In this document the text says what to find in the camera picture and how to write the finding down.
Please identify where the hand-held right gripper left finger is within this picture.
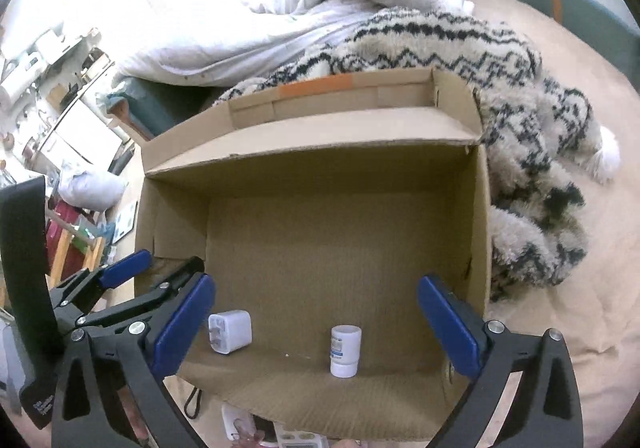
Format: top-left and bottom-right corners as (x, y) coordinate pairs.
(50, 272), (217, 448)

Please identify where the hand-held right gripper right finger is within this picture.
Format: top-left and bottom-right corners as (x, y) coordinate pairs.
(418, 275), (583, 448)

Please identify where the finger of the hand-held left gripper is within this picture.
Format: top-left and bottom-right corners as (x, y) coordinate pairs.
(77, 255), (206, 329)
(50, 249), (153, 314)

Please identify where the white charger adapter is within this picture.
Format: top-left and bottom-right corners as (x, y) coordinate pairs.
(207, 309), (253, 355)

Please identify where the white pill bottle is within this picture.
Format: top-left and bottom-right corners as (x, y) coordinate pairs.
(329, 325), (362, 378)

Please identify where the white earbuds case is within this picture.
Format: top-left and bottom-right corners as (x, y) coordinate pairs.
(221, 403), (262, 443)

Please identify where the cardboard box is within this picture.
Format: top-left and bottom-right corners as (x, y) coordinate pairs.
(134, 67), (493, 444)

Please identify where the white remote control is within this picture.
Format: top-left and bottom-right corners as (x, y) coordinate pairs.
(276, 430), (329, 448)

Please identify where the red bag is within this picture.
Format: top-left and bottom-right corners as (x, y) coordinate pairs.
(46, 201), (87, 279)

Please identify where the wooden rack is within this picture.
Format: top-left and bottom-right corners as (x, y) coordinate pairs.
(44, 208), (108, 289)

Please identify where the white plastic bag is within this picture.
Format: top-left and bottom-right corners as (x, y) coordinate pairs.
(59, 171), (128, 210)

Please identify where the white shelving unit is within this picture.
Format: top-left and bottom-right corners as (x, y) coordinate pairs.
(0, 28), (126, 169)

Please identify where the zigzag patterned fuzzy blanket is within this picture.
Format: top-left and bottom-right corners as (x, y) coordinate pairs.
(210, 6), (623, 304)

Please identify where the white duvet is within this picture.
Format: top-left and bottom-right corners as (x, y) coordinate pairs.
(107, 0), (476, 89)

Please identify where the black hair tie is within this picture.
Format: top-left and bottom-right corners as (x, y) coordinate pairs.
(183, 387), (203, 420)

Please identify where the teal bed frame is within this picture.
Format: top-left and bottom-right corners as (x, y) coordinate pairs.
(107, 76), (223, 141)

